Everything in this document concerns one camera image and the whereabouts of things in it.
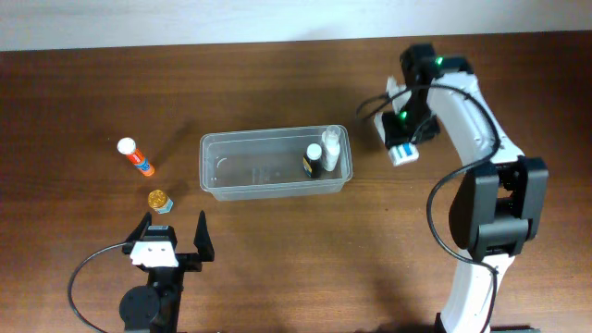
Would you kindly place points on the gold lid small jar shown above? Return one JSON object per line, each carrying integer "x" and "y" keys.
{"x": 160, "y": 202}

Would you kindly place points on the orange Redoxon tablet tube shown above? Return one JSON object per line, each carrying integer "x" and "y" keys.
{"x": 127, "y": 146}

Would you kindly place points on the white translucent squeeze bottle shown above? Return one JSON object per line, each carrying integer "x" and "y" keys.
{"x": 331, "y": 147}

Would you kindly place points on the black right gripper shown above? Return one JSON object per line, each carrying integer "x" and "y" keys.
{"x": 398, "y": 136}

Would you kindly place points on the dark bottle white cap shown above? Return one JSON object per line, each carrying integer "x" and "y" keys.
{"x": 312, "y": 161}

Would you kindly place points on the white Panadol box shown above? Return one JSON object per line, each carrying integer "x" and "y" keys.
{"x": 398, "y": 154}

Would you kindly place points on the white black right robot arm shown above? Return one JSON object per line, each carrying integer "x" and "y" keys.
{"x": 498, "y": 205}

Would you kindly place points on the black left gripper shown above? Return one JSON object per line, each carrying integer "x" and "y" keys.
{"x": 188, "y": 262}

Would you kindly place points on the clear plastic container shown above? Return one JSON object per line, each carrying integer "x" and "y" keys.
{"x": 268, "y": 163}

